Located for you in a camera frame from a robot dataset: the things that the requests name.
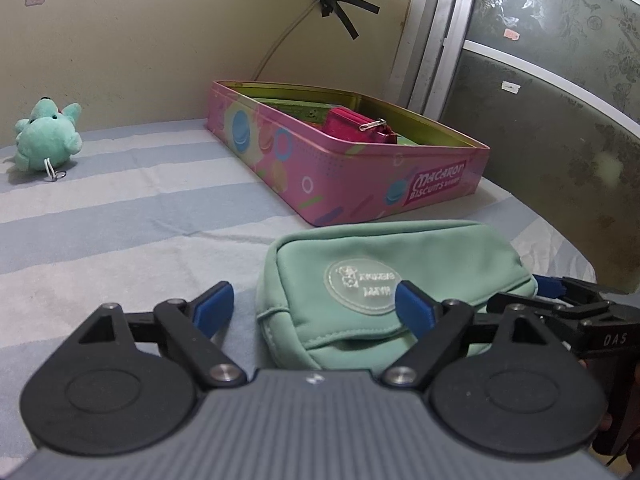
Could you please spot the mint green plush toy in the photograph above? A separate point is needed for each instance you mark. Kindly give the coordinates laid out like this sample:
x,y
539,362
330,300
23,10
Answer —
x,y
45,140

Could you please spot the black tape cross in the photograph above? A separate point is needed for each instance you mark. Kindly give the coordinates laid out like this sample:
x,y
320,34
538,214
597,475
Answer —
x,y
332,0

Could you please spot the red wallet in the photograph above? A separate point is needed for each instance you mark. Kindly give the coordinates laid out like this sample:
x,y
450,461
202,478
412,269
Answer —
x,y
350,125

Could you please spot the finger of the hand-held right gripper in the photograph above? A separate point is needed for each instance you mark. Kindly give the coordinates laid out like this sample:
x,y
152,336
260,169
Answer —
x,y
520,305
550,287

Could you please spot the pink biscuit tin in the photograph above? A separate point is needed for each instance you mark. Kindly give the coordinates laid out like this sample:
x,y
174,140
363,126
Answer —
x,y
350,180

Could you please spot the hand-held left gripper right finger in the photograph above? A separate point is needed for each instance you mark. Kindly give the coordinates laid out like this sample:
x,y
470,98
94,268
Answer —
x,y
415,310

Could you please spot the striped bed sheet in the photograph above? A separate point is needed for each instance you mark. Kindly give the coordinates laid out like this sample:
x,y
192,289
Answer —
x,y
125,220

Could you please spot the frosted glass sliding door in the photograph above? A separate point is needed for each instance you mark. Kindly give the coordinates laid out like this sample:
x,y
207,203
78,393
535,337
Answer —
x,y
550,110

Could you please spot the white sticker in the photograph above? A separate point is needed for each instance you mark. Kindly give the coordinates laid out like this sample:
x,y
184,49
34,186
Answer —
x,y
510,87

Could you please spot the mint green zip pouch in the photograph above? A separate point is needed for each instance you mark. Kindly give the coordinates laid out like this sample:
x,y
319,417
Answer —
x,y
350,245

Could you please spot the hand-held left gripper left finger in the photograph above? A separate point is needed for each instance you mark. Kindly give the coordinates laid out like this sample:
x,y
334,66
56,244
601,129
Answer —
x,y
215,307

